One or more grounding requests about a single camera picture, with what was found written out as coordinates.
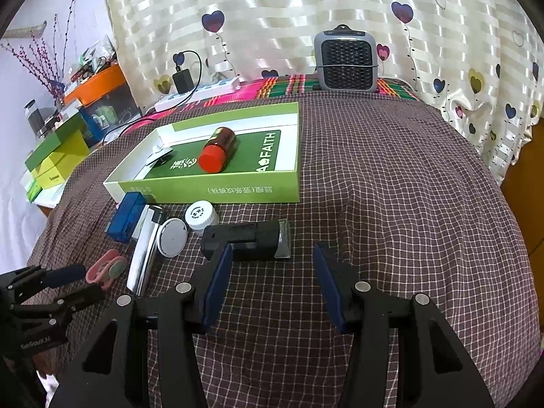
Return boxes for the small grey fan heater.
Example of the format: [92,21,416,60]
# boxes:
[313,24,380,93]

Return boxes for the white paper sheet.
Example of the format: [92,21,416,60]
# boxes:
[25,170,64,209]

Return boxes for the pink case with green oval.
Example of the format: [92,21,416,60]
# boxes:
[86,256,128,285]

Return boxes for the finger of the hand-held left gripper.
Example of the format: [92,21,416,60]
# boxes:
[13,265,88,302]
[11,285,105,319]

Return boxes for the shiny silver metal case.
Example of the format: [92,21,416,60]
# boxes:
[126,204,167,297]

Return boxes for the wooden cabinet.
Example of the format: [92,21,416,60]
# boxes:
[499,119,544,243]

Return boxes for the pile of assorted clutter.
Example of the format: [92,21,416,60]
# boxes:
[64,38,120,83]

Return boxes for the white round disc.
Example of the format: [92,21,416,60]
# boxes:
[157,218,188,258]

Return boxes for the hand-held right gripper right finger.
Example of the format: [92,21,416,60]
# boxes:
[312,242,496,408]

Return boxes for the black handheld device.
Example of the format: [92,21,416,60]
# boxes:
[201,219,292,261]

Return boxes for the yellow cardboard box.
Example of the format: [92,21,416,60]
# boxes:
[32,131,92,190]

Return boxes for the cream curtain with heart print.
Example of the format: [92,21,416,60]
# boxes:
[103,0,544,179]

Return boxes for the brown checked blanket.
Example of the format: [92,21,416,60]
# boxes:
[25,93,540,408]

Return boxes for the green and white cardboard box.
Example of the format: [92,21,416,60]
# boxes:
[103,102,302,204]

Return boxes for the brown bottle with red cap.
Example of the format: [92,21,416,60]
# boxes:
[200,126,236,173]

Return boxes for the black cable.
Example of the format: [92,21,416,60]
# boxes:
[102,50,204,146]

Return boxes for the white power strip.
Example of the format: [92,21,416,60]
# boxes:
[154,77,244,111]

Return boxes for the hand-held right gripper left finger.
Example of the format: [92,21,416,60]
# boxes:
[49,243,234,408]

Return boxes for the colourful striped blanket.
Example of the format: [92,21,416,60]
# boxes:
[104,74,421,137]

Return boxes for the blue translucent digital meter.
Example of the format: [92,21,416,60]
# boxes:
[106,192,147,244]

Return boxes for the blue box with mug picture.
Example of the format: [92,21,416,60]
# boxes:
[80,104,120,147]

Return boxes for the dark glass jar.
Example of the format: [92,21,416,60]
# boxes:
[23,100,43,137]

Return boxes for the purple decorative branches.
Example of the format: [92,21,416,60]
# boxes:
[0,0,77,103]

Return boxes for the clear bin with orange lid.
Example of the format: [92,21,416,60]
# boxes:
[64,66,141,132]

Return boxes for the white round cap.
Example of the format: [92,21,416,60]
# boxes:
[184,201,220,235]

